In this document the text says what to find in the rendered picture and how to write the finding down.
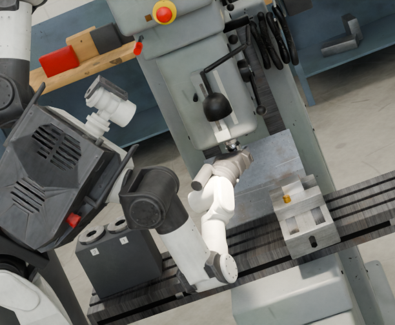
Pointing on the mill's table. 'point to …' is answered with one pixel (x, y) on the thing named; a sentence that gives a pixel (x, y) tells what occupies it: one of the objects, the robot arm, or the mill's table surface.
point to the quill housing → (181, 54)
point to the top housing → (123, 6)
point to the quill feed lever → (250, 83)
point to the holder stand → (118, 256)
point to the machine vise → (306, 225)
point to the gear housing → (182, 31)
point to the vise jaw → (299, 203)
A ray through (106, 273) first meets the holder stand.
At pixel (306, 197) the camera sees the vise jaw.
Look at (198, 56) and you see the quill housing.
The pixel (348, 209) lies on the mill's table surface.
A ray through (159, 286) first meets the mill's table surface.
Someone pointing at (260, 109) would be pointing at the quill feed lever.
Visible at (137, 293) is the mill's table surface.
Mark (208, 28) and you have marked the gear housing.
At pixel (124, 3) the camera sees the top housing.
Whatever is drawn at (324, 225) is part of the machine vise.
